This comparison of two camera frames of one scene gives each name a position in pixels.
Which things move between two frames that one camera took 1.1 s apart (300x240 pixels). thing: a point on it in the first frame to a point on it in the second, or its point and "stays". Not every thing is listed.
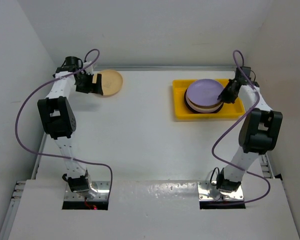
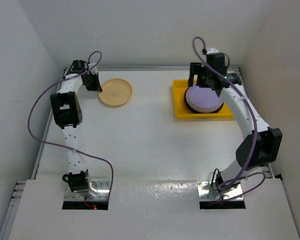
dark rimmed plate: x=186 y=103 stays
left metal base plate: x=102 y=187 stays
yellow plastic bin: x=228 y=110 stays
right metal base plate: x=207 y=191 stays
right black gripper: x=223 y=95 to x=195 y=69
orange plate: x=112 y=82 to x=115 y=92
